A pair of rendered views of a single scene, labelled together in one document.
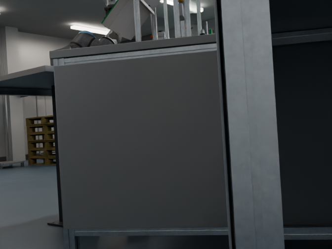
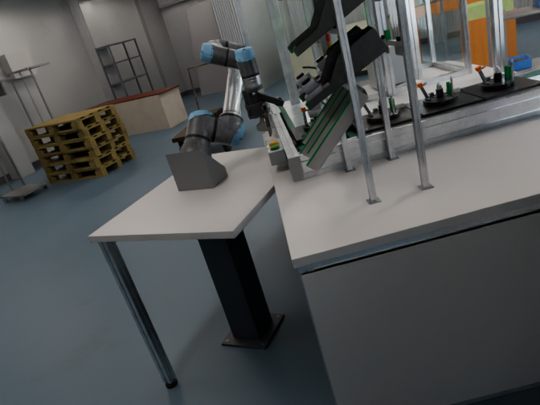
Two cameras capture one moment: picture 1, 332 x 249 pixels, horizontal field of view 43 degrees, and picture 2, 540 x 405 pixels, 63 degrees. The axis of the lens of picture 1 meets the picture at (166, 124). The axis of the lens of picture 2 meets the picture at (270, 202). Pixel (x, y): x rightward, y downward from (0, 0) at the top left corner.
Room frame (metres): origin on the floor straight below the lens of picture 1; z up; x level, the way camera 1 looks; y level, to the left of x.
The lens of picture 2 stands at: (0.59, 0.63, 1.48)
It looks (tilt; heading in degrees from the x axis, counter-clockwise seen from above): 22 degrees down; 350
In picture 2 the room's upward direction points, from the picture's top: 16 degrees counter-clockwise
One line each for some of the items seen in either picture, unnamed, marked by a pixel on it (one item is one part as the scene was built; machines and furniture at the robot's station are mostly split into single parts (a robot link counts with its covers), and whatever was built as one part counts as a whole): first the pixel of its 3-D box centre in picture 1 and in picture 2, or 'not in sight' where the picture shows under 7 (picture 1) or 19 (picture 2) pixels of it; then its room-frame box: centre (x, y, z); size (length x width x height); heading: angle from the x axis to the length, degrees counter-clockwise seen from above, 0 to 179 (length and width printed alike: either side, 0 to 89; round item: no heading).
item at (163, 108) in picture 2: not in sight; (137, 113); (10.19, 1.09, 0.34); 2.01 x 0.64 x 0.68; 50
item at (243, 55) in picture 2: not in sight; (247, 62); (2.39, 0.25, 1.33); 0.09 x 0.08 x 0.11; 172
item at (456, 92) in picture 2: not in sight; (439, 92); (2.22, -0.47, 1.01); 0.24 x 0.24 x 0.13; 78
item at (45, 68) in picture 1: (75, 81); (213, 186); (2.53, 0.52, 0.84); 0.90 x 0.70 x 0.03; 140
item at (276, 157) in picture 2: not in sight; (276, 150); (2.45, 0.22, 0.93); 0.21 x 0.07 x 0.06; 168
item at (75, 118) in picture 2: (63, 139); (82, 143); (7.84, 1.91, 0.44); 1.20 x 0.82 x 0.87; 50
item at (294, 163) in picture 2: not in sight; (285, 140); (2.62, 0.12, 0.91); 0.89 x 0.06 x 0.11; 168
